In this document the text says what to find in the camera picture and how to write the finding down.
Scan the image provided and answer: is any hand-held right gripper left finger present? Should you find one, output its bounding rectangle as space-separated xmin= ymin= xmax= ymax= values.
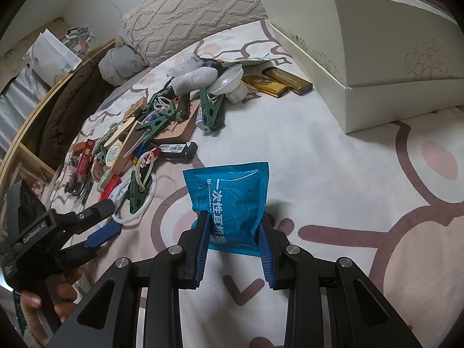
xmin=47 ymin=210 xmax=213 ymax=348

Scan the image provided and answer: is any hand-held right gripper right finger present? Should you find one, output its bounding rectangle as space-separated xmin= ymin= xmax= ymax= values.
xmin=255 ymin=210 xmax=441 ymax=348

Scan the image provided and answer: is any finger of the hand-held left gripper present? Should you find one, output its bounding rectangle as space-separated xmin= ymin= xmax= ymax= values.
xmin=58 ymin=223 xmax=122 ymax=265
xmin=54 ymin=200 xmax=116 ymax=233

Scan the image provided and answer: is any blue foil packet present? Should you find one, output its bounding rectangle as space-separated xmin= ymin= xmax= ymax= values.
xmin=182 ymin=162 xmax=271 ymax=259

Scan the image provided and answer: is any white cardboard box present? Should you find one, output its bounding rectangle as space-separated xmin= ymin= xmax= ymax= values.
xmin=258 ymin=0 xmax=464 ymax=135

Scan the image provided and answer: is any person's left hand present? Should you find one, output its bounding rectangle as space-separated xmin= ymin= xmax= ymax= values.
xmin=20 ymin=266 xmax=84 ymax=348

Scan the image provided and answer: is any red snack packet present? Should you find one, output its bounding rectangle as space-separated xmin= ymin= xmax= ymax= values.
xmin=74 ymin=139 xmax=97 ymax=175

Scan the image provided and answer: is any round white tin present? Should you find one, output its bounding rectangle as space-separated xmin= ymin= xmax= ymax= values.
xmin=105 ymin=143 xmax=126 ymax=165

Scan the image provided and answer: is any brown wooden block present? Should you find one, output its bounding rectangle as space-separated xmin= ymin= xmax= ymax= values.
xmin=110 ymin=130 xmax=144 ymax=175

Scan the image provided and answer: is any pale wooden stick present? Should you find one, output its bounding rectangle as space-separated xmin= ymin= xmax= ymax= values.
xmin=103 ymin=119 xmax=135 ymax=146

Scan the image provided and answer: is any printed blanket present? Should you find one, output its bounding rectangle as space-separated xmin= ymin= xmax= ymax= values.
xmin=43 ymin=18 xmax=464 ymax=348

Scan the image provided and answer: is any wooden bedside shelf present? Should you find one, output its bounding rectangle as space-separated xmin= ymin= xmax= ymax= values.
xmin=0 ymin=38 xmax=117 ymax=204

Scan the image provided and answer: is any black lighter with barcode label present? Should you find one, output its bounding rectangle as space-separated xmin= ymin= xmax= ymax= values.
xmin=154 ymin=141 xmax=199 ymax=162

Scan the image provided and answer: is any brown quilt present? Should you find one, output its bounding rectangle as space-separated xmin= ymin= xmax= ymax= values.
xmin=39 ymin=60 xmax=115 ymax=169

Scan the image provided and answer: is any cork board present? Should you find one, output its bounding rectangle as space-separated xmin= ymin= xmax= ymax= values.
xmin=154 ymin=99 xmax=204 ymax=142

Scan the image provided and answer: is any purple white lighter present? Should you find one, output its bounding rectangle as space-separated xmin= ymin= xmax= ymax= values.
xmin=196 ymin=107 xmax=211 ymax=133

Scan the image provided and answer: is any silver grey curtain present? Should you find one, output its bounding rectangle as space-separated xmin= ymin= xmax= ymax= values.
xmin=0 ymin=67 xmax=51 ymax=160

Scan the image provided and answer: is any plain black lighter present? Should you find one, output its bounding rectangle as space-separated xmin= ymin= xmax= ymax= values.
xmin=176 ymin=94 xmax=191 ymax=120

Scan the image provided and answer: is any grey cloth bundle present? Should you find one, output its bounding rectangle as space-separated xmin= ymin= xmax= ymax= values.
xmin=99 ymin=46 xmax=148 ymax=86

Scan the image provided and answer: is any white paper bag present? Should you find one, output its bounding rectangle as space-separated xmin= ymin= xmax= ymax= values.
xmin=27 ymin=29 xmax=83 ymax=87

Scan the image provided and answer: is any white sock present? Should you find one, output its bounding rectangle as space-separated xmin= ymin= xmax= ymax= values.
xmin=170 ymin=56 xmax=218 ymax=95

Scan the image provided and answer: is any gold lighter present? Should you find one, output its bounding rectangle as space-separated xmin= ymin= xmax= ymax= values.
xmin=242 ymin=74 xmax=289 ymax=98
xmin=262 ymin=67 xmax=313 ymax=96

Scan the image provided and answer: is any clear bag of clutter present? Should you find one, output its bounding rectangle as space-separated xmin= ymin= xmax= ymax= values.
xmin=60 ymin=25 xmax=97 ymax=59

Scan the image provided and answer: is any white paper packet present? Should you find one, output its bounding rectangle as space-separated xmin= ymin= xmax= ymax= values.
xmin=232 ymin=56 xmax=271 ymax=68

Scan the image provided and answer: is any beige textured pillow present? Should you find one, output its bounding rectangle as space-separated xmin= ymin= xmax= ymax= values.
xmin=121 ymin=0 xmax=272 ymax=68

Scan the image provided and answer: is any white cable ring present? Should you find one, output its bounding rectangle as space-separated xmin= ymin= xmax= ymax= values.
xmin=112 ymin=172 xmax=157 ymax=225

